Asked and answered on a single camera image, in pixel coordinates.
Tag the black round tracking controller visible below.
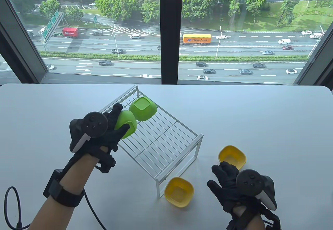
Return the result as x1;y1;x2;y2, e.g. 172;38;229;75
69;112;108;153
236;169;277;211

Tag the black wrist strap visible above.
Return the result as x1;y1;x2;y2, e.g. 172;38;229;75
53;182;85;207

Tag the black window frame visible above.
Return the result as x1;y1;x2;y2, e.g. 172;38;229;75
0;0;333;85

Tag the green small dish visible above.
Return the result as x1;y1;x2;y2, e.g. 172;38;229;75
129;96;158;122
114;110;138;139

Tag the white wire kitchen shelf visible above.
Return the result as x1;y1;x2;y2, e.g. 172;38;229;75
91;85;204;199

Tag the person's left forearm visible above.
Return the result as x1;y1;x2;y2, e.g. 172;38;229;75
27;153;100;230

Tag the person's right forearm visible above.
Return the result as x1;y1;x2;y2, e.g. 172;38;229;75
233;205;266;230

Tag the person's left hand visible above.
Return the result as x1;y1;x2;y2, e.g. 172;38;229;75
85;103;131;173

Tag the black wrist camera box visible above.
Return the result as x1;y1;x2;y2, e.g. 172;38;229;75
43;169;64;199

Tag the black cable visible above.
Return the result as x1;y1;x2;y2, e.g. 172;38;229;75
4;186;107;230
263;212;281;230

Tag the yellow small dish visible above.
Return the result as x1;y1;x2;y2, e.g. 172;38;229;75
164;177;194;208
218;145;247;170

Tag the person's right hand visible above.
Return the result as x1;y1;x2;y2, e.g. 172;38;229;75
207;161;264;215

